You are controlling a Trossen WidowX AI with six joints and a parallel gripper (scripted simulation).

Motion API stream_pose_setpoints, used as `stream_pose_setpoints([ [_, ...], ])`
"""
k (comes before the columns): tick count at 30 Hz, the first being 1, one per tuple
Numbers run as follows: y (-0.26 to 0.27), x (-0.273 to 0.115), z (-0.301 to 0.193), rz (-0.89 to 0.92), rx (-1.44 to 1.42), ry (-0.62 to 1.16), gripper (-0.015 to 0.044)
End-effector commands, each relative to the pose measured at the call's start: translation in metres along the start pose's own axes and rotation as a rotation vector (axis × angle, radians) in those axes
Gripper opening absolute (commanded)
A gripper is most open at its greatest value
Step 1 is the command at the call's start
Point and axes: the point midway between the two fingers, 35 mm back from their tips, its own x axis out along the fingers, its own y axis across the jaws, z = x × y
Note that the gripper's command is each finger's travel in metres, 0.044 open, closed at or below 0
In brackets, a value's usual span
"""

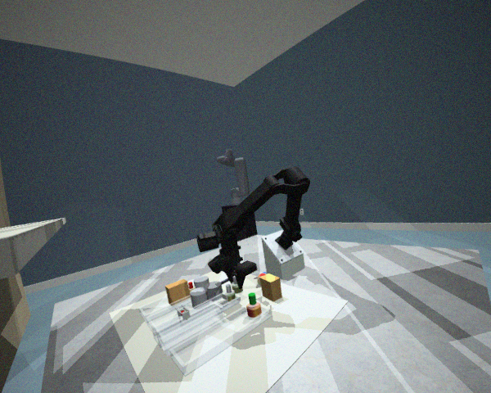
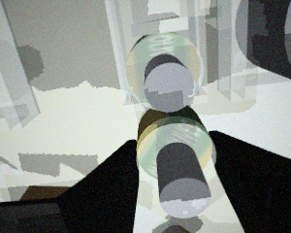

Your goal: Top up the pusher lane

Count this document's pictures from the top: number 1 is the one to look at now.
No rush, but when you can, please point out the tan cardboard box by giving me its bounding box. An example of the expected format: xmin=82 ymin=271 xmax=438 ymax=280
xmin=165 ymin=279 xmax=191 ymax=304

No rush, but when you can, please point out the brown cardboard box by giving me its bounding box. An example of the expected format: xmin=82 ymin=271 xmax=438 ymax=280
xmin=260 ymin=273 xmax=282 ymax=301

